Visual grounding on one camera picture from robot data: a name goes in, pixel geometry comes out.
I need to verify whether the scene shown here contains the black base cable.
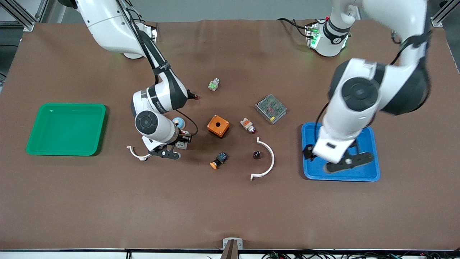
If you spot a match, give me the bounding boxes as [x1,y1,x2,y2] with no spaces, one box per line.
[277,17,310,38]

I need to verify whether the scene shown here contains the orange black push button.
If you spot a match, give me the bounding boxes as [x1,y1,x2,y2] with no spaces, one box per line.
[210,151,228,170]

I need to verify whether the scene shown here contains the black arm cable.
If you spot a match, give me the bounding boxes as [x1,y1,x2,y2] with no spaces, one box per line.
[316,29,432,144]
[115,0,198,136]

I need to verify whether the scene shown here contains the brown table mat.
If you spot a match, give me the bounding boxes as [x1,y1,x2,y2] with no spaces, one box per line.
[0,19,460,250]

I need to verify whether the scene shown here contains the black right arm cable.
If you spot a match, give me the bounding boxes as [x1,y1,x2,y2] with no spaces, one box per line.
[115,0,198,136]

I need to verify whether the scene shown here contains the large white curved bracket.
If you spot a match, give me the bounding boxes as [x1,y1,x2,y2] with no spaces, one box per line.
[250,137,275,181]

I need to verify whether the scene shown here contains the aluminium frame profile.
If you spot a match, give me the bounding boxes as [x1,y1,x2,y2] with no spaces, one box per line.
[0,0,49,32]
[431,0,460,28]

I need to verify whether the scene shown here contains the white orange red switch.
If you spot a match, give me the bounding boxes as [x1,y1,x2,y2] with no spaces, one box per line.
[240,117,257,135]

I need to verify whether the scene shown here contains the black cable bundle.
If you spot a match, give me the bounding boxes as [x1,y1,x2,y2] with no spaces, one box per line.
[261,249,460,259]

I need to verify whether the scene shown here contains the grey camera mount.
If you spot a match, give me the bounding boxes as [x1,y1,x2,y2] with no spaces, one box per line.
[222,237,243,259]

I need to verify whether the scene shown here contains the small white curved bracket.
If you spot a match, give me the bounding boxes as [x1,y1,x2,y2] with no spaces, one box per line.
[126,146,151,161]

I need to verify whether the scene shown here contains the green plastic tray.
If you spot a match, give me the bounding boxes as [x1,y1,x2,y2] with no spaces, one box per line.
[26,103,107,156]

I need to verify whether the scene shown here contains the metal mesh power supply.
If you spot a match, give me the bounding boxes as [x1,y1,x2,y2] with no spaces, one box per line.
[254,94,288,125]

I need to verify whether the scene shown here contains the grey red circuit breaker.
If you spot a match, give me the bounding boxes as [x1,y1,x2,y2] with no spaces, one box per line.
[175,130,192,150]

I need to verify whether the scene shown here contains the orange button box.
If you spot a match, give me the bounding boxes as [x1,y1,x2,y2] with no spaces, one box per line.
[207,115,230,138]

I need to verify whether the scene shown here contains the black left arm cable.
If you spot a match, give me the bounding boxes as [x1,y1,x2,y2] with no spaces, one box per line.
[316,29,432,144]

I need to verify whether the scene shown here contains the blue plastic tray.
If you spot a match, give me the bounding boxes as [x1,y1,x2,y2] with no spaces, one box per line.
[301,122,381,182]

